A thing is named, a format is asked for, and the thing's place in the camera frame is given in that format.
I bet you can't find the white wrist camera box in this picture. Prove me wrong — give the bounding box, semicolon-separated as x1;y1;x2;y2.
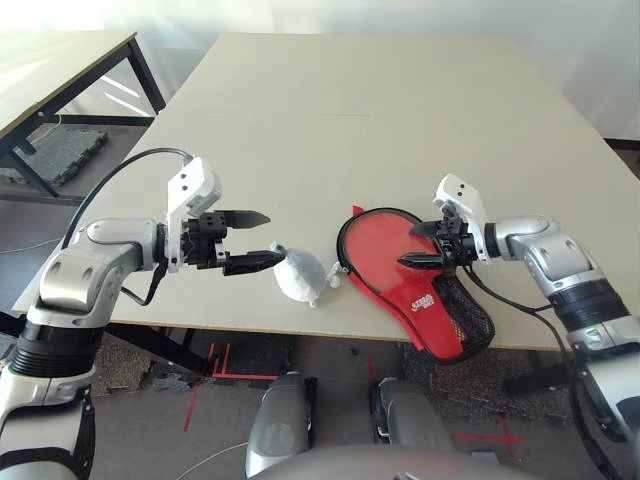
164;156;224;275
432;173;489;264

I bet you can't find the thin white floor cable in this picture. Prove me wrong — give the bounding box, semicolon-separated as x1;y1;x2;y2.
0;234;69;256
197;442;250;480

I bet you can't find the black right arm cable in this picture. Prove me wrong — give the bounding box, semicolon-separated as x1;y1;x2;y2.
459;263;621;480

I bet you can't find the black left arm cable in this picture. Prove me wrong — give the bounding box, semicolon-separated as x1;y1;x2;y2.
62;147;194;480

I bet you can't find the grey robot leg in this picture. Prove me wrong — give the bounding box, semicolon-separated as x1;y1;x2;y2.
369;377;454;451
246;372;319;476

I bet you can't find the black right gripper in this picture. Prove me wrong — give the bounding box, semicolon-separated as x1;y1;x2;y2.
398;214;476;270

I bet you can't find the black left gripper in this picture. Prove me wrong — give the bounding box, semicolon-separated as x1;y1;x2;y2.
180;209;287;277

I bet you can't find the beige side table black frame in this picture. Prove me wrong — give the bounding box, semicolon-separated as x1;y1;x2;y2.
0;30;168;201

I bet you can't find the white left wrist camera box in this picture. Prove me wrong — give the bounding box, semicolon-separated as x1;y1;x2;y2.
164;156;224;275

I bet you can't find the dark speckled floor mat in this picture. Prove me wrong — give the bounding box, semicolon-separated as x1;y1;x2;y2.
94;329;221;399
403;344;576;424

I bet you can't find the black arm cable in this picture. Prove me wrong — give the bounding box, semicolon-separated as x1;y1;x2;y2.
62;147;194;480
459;263;621;480

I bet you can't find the grey right robot leg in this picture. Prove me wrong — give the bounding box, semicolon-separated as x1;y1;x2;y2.
369;377;454;451

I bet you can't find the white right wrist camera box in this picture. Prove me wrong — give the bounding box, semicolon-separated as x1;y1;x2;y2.
432;173;489;264

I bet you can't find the grey interlocking foam mat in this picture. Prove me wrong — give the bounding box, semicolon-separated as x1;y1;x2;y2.
27;127;110;189

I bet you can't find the grey robot torso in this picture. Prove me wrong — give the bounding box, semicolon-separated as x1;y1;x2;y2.
249;444;536;480

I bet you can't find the grey left robot leg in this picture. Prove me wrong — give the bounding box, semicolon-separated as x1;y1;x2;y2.
246;372;319;476

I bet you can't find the red black paddle case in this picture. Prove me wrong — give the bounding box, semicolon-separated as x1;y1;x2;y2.
335;203;496;362

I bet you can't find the white grey plush ball charm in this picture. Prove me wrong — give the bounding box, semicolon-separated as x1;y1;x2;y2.
272;241;329;307

